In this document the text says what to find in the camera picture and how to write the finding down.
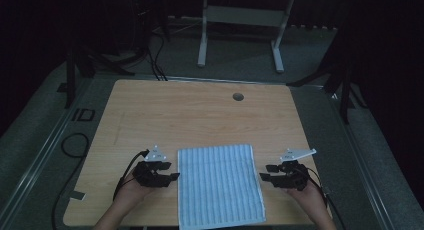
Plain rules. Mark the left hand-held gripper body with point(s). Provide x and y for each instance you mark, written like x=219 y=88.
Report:
x=150 y=171

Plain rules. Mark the blue striped towel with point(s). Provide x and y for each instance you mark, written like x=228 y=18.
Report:
x=218 y=186

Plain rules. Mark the grey tape strip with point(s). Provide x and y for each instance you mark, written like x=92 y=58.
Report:
x=77 y=195

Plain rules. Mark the black metal stand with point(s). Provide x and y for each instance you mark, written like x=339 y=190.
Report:
x=71 y=73
x=345 y=86

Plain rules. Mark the person's left hand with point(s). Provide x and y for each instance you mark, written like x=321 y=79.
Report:
x=131 y=191

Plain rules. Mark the person's right hand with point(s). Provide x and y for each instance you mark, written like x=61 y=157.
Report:
x=306 y=196

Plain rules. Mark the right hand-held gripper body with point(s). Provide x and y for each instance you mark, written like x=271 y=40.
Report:
x=295 y=171

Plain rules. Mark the white metal desk frame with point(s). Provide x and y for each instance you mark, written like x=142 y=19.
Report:
x=245 y=16

